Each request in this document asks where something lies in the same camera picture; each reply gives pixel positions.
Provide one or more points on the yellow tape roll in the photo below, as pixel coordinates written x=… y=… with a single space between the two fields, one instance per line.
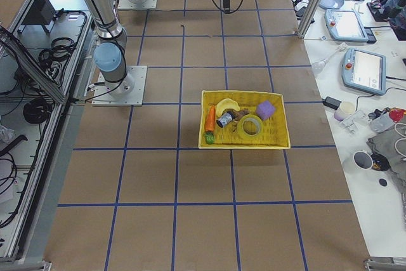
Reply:
x=250 y=127

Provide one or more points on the blue plate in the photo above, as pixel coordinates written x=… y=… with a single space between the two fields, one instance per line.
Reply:
x=331 y=4

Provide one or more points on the yellow banana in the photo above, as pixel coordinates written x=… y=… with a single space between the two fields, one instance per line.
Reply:
x=226 y=104

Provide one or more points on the light bulb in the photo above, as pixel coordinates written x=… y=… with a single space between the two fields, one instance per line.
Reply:
x=317 y=67

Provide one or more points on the brown toy horse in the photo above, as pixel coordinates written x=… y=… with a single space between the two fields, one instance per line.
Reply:
x=237 y=116

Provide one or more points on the purple foam cube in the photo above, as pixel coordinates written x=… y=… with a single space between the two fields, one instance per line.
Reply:
x=265 y=110

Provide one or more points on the blue tin can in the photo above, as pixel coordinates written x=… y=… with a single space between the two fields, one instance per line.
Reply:
x=226 y=118

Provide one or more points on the upper teach pendant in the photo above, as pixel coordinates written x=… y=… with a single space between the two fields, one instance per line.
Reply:
x=345 y=25

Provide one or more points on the teach pendant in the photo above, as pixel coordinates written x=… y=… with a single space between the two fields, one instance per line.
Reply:
x=345 y=25
x=364 y=71

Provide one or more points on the yellow wicker basket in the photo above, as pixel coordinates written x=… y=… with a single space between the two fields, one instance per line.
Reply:
x=275 y=134

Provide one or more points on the orange toy carrot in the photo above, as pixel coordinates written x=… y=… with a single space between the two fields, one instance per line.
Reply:
x=210 y=119

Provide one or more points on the black power adapter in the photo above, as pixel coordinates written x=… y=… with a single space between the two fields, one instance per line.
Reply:
x=331 y=103

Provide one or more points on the lower teach pendant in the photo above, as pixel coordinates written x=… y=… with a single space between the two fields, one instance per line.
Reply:
x=364 y=71

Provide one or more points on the white lavender cup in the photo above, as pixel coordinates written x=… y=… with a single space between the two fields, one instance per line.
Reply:
x=344 y=110

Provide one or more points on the white mug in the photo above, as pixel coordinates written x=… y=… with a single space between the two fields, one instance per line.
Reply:
x=358 y=162

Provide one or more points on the grey cloth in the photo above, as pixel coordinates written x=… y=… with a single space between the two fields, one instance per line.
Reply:
x=388 y=154

